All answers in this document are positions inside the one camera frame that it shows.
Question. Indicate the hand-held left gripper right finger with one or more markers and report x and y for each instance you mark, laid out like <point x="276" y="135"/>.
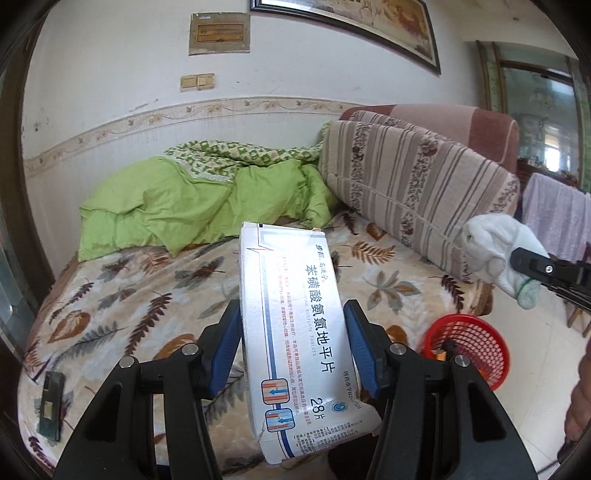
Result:
<point x="362" y="350"/>

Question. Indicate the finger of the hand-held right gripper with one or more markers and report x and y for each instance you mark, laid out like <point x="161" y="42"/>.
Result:
<point x="549" y="270"/>

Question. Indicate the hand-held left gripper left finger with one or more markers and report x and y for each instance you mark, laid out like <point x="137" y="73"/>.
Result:
<point x="226" y="350"/>

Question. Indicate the white medicine box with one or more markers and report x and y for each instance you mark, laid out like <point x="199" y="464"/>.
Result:
<point x="300" y="346"/>

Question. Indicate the white sock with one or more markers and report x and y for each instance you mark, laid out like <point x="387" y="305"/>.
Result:
<point x="489" y="249"/>

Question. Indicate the red plastic basket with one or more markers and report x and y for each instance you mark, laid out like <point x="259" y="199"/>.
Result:
<point x="489" y="364"/>

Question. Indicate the person's right forearm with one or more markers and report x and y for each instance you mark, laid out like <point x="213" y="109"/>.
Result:
<point x="581" y="397"/>

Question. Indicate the purple cloth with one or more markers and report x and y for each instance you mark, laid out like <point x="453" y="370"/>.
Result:
<point x="554" y="217"/>

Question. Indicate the leaf print blanket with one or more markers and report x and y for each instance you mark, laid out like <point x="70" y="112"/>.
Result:
<point x="138" y="314"/>

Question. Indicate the glass door cabinet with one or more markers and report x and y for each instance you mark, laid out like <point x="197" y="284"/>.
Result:
<point x="540" y="115"/>

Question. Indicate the striped sofa cushion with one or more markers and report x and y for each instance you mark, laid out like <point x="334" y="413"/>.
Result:
<point x="415" y="184"/>

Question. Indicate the green quilt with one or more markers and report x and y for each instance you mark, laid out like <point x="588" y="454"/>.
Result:
<point x="161" y="203"/>

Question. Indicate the pink sofa backrest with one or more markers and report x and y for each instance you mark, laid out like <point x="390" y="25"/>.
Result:
<point x="461" y="124"/>

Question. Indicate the black phone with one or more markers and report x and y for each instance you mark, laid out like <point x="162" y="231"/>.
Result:
<point x="51" y="406"/>

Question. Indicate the stained glass door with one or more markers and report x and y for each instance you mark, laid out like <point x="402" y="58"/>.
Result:
<point x="11" y="295"/>

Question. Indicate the beige wall switch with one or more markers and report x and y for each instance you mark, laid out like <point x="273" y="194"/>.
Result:
<point x="197" y="82"/>

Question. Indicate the framed wall painting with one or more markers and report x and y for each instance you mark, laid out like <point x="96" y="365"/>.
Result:
<point x="360" y="23"/>

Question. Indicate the beige wall panel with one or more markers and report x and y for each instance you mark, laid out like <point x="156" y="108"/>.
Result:
<point x="219" y="34"/>

